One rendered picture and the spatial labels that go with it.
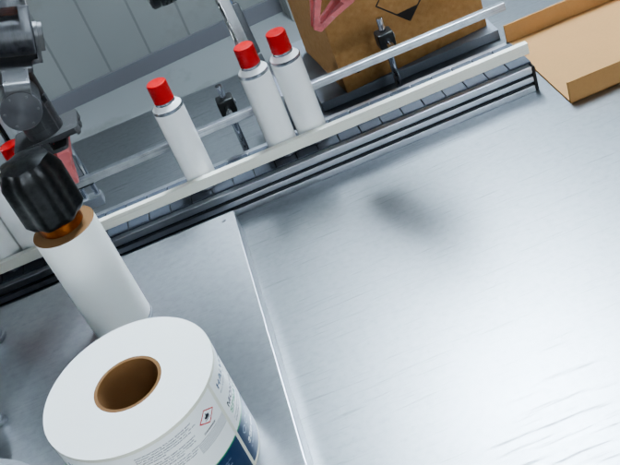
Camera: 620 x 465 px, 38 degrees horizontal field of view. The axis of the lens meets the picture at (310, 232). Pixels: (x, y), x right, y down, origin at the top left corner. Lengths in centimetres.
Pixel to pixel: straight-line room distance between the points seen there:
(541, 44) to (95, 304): 92
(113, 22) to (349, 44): 267
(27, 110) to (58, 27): 294
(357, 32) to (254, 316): 64
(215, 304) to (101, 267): 17
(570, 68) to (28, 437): 104
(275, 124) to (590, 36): 59
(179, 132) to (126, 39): 283
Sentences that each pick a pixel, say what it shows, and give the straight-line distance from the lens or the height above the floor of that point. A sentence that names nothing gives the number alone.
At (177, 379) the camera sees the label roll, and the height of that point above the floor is 102.
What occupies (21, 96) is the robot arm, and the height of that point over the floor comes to 121.
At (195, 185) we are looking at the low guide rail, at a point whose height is 91.
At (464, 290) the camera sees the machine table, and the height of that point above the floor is 83.
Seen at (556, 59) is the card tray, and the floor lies 83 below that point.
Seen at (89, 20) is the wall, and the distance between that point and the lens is 424.
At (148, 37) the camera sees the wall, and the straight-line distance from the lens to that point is 429.
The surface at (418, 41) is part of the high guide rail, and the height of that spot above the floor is 96.
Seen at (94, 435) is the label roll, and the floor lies 102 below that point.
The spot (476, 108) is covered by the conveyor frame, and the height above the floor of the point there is 84.
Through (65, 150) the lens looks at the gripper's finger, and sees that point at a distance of 140.
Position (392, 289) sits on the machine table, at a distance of 126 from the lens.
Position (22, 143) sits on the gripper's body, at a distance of 142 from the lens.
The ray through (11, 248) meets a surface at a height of 92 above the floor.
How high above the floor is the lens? 166
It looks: 36 degrees down
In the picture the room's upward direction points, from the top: 23 degrees counter-clockwise
